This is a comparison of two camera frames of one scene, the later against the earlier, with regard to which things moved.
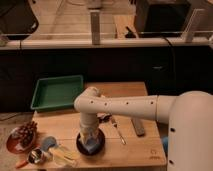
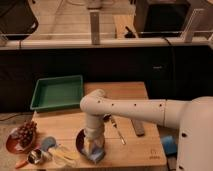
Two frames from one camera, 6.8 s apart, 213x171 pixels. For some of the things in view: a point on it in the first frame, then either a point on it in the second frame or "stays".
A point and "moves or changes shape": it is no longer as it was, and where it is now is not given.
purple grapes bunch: (26, 133) stays
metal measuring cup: (35, 156) stays
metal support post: (95, 26) stays
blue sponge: (91, 144) moves or changes shape
